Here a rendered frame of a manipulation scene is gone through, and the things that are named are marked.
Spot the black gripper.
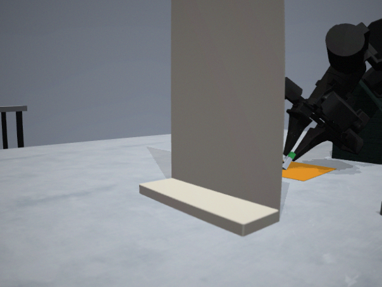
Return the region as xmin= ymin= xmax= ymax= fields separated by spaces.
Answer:
xmin=283 ymin=73 xmax=364 ymax=161

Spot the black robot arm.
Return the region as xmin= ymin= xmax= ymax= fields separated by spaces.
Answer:
xmin=313 ymin=18 xmax=382 ymax=133

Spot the orange flat square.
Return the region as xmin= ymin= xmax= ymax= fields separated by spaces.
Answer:
xmin=282 ymin=161 xmax=336 ymax=181

